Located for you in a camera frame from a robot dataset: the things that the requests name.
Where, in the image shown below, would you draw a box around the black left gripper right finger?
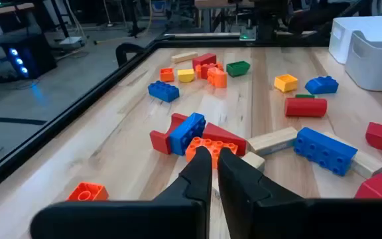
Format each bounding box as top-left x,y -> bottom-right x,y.
217,147 -> 382,239

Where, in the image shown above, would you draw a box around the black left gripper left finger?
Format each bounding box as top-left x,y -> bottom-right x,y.
30,146 -> 213,239

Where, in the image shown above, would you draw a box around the plain wooden rectangular block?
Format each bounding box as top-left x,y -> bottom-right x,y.
241,151 -> 266,173
170,51 -> 199,64
323,131 -> 382,180
246,126 -> 298,157

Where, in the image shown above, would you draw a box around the orange studded toy brick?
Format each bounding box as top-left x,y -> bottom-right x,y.
184,136 -> 239,170

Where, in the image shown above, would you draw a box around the red arch toy brick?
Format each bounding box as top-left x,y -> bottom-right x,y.
149,112 -> 189,155

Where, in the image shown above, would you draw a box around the blue long toy brick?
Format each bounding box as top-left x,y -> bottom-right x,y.
292,127 -> 359,177

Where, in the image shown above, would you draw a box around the blue small toy brick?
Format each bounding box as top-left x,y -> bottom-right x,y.
168,112 -> 207,157

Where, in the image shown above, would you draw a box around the red wedge toy block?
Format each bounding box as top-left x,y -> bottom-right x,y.
202,122 -> 247,157

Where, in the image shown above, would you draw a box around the red rectangular toy block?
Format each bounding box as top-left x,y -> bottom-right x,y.
354,172 -> 382,200
192,52 -> 218,70

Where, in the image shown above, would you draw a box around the red cylinder block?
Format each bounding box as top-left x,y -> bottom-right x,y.
284,97 -> 328,118

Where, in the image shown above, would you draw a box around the yellow small square brick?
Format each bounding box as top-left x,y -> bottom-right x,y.
273,74 -> 299,94

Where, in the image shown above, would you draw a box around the yellow small rounded block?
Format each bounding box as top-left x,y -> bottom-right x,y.
176,68 -> 196,84

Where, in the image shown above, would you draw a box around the blue rounded toy brick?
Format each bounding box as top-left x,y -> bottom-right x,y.
304,75 -> 340,96

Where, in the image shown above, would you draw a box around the orange rounded toy brick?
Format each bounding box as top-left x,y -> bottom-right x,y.
206,67 -> 228,89

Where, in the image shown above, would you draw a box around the orange small toy block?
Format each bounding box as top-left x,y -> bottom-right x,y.
194,62 -> 224,80

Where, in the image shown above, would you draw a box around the green square toy brick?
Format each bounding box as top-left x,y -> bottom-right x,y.
225,60 -> 251,78

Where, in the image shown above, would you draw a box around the orange rectangular toy brick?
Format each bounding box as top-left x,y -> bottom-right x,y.
66,181 -> 109,202

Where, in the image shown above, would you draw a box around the blue rectangular toy brick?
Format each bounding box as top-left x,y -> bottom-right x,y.
147,80 -> 180,104

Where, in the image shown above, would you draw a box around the orange small square brick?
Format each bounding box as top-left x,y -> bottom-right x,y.
159,67 -> 175,83

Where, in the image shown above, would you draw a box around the white plastic bin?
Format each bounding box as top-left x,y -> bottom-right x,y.
344,29 -> 382,93
328,14 -> 382,65

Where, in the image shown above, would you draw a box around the black computer tower blue lights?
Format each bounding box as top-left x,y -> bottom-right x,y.
0,33 -> 58,80

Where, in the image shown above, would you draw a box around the wooden background desk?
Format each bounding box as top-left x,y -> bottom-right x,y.
0,2 -> 35,18

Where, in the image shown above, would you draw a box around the black metal table frame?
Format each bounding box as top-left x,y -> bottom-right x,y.
0,31 -> 344,202

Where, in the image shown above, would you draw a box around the black frame clamp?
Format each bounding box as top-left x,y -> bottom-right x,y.
115,42 -> 146,67

